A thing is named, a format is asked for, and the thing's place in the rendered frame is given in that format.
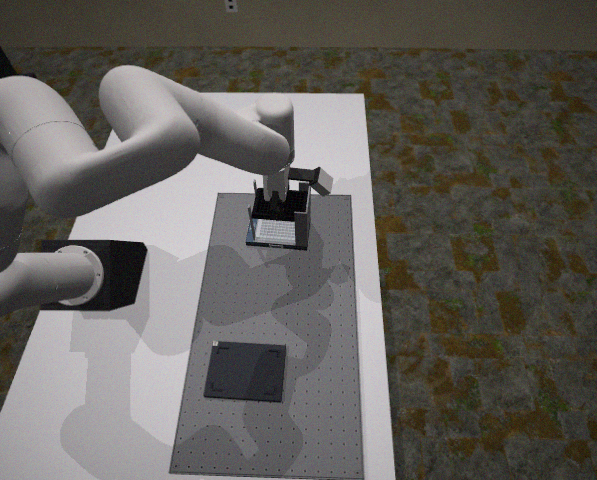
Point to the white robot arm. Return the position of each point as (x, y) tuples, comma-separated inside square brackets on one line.
[(67, 176)]

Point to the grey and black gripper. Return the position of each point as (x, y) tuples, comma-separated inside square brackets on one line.
[(274, 185)]

